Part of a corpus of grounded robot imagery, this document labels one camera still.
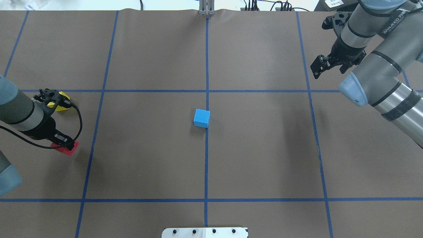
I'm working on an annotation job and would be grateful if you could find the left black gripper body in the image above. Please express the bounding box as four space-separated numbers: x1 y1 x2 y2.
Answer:
22 117 57 140

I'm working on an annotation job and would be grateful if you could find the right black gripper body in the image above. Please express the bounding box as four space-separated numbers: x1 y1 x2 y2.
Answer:
329 39 366 74

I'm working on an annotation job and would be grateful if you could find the red foam block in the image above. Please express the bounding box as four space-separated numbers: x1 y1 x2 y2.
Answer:
55 141 80 156

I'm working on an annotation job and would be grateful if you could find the blue foam block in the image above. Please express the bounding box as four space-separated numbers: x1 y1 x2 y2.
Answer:
193 109 211 128

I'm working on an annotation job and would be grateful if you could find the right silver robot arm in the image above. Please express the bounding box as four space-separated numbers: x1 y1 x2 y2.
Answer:
311 0 423 147

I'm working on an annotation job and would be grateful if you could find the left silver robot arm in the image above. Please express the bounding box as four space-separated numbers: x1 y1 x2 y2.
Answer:
0 76 83 156

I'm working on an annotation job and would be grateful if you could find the yellow foam block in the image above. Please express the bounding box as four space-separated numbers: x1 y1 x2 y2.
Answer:
55 91 71 112

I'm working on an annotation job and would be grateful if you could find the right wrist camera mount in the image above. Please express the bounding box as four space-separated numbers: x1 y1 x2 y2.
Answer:
321 12 352 38

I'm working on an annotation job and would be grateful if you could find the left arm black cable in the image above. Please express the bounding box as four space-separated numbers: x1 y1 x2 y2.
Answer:
0 102 83 150

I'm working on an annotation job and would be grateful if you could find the aluminium frame post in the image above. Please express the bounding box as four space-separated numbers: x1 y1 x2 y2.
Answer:
199 0 215 16

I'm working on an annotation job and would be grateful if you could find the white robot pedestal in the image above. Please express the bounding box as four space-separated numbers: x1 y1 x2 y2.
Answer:
161 226 249 238

